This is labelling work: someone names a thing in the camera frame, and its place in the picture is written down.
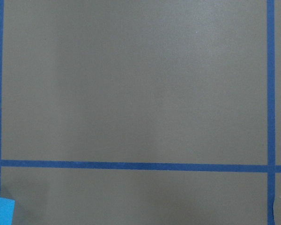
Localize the blue foam block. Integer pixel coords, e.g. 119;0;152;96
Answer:
0;197;15;225

